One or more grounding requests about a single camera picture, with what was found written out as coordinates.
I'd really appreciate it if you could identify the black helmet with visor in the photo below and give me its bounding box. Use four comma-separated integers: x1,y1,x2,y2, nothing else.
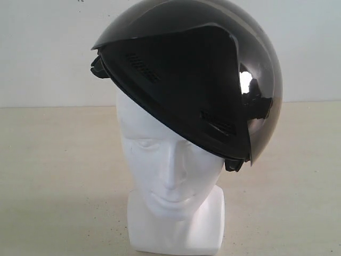
91,1,283,171

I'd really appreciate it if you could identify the white mannequin head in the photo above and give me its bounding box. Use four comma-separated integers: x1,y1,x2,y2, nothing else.
116,90,225,255

